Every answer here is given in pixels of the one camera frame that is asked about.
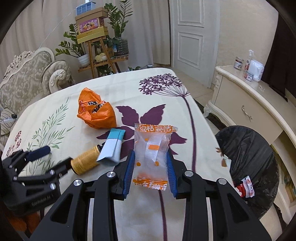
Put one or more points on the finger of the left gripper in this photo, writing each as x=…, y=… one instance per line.
x=61, y=168
x=37, y=154

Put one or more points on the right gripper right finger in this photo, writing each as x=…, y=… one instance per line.
x=213, y=208

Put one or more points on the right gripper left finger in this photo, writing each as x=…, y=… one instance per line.
x=67, y=219

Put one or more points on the brown yellow-label bottle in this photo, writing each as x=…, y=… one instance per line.
x=86, y=161

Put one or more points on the red white small wrapper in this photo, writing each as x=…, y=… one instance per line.
x=245, y=188

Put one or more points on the blue white tube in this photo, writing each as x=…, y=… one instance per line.
x=112, y=148

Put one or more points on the orange snack bag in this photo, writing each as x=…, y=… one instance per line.
x=94, y=111

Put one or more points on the clear orange snack wrapper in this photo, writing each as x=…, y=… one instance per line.
x=151, y=144

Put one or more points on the black-lined trash bin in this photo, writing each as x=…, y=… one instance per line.
x=252, y=156

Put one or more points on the white power strip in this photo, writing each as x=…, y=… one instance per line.
x=10, y=119

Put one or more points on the floral cream tablecloth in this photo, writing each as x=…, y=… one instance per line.
x=153, y=96

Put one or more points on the ornate patterned sofa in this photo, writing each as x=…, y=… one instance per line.
x=32, y=76

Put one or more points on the plant in white pot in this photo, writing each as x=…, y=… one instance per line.
x=71, y=47

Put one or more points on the wooden plant stand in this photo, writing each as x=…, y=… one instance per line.
x=105, y=59

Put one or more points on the cream tv cabinet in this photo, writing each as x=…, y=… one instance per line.
x=237, y=101

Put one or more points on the plant in glass jar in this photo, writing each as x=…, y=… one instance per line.
x=118, y=21

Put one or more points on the stacked gift boxes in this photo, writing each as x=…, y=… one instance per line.
x=91, y=25

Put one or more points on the small glass jar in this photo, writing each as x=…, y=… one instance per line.
x=248, y=76

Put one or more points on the white jug container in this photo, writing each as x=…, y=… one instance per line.
x=256, y=69

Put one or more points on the dark television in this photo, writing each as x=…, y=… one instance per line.
x=279, y=71

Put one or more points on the white curtain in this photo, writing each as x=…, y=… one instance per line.
x=42, y=24

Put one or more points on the blue tissue box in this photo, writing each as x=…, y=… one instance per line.
x=85, y=7

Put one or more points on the clear spray bottle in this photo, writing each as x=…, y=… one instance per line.
x=249, y=59

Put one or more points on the white panel door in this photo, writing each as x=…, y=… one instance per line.
x=195, y=27

